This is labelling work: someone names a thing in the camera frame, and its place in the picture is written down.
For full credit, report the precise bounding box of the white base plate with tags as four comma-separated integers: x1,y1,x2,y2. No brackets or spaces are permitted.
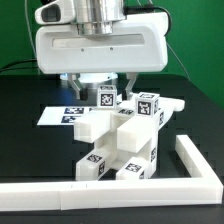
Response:
37,106,92,126

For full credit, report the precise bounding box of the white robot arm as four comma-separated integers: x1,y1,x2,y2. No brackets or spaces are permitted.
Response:
35,0,171,100

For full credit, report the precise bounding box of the white chair seat part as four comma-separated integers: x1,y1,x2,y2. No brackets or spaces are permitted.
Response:
94,111,159,179

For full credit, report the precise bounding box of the white chair back part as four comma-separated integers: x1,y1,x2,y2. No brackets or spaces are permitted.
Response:
74,92,185,153

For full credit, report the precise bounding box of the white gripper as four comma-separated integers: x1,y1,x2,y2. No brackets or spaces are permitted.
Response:
36,12,168,101

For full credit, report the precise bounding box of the white U-shaped frame obstacle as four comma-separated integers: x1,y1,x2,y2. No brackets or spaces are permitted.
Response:
0,135,223,211

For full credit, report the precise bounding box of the black cable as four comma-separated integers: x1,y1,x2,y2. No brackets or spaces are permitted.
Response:
0,59,39,75

